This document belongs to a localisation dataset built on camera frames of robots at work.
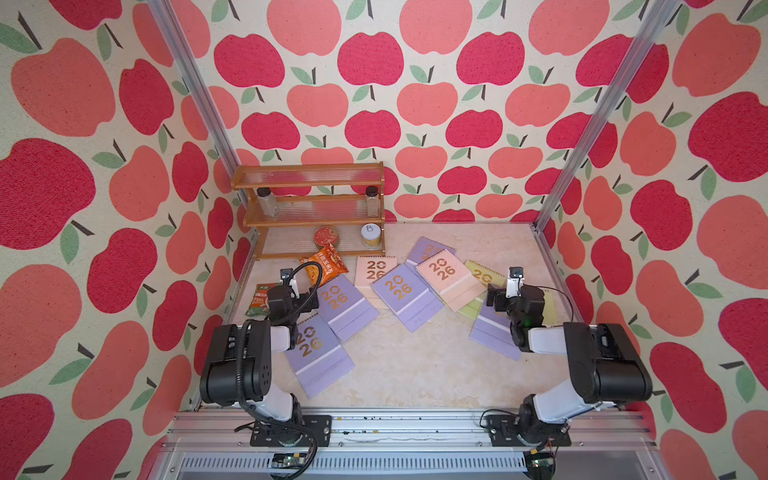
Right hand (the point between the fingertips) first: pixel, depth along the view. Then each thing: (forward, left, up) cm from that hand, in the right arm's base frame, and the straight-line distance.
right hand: (509, 289), depth 94 cm
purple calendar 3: (-4, +30, -6) cm, 31 cm away
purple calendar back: (+19, +27, -5) cm, 33 cm away
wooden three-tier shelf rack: (+32, +73, 0) cm, 79 cm away
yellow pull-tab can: (+21, +48, 0) cm, 52 cm away
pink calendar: (+6, +47, -4) cm, 48 cm away
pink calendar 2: (+4, +18, -4) cm, 19 cm away
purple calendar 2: (-9, +53, -4) cm, 54 cm away
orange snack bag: (+6, +60, -1) cm, 61 cm away
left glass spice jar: (+17, +81, +18) cm, 85 cm away
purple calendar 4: (-12, +6, -5) cm, 14 cm away
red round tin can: (+19, +65, -1) cm, 68 cm away
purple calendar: (-26, +57, -5) cm, 63 cm away
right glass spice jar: (+23, +47, +18) cm, 55 cm away
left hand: (-6, +67, 0) cm, 67 cm away
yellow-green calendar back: (+9, +5, -6) cm, 12 cm away
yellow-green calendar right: (-3, -15, -6) cm, 17 cm away
